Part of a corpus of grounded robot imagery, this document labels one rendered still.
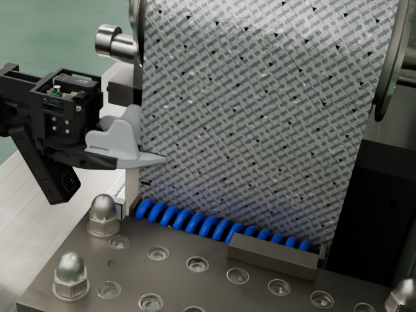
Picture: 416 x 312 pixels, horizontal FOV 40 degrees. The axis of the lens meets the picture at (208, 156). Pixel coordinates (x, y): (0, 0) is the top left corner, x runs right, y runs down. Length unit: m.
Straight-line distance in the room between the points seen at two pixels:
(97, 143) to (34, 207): 0.27
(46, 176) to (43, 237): 0.15
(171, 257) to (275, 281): 0.11
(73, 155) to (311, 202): 0.27
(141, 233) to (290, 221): 0.17
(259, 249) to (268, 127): 0.13
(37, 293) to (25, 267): 0.22
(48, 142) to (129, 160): 0.10
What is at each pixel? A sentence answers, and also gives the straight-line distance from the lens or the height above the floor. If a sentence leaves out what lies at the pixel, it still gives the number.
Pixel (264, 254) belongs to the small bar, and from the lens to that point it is 0.62.
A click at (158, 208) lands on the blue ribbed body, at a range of 0.67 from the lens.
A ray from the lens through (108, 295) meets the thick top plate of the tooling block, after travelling 0.60.
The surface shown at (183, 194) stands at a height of 1.05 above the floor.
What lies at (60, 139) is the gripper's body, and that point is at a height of 1.10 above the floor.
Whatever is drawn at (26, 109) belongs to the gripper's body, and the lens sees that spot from 0.70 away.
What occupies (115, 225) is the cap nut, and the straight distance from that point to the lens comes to 0.65.
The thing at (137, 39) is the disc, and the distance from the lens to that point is 0.60.
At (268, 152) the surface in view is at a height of 1.14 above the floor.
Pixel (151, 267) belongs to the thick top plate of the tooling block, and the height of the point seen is 1.03.
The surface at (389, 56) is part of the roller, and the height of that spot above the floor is 1.26.
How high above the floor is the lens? 1.46
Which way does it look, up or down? 33 degrees down
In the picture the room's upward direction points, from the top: 7 degrees clockwise
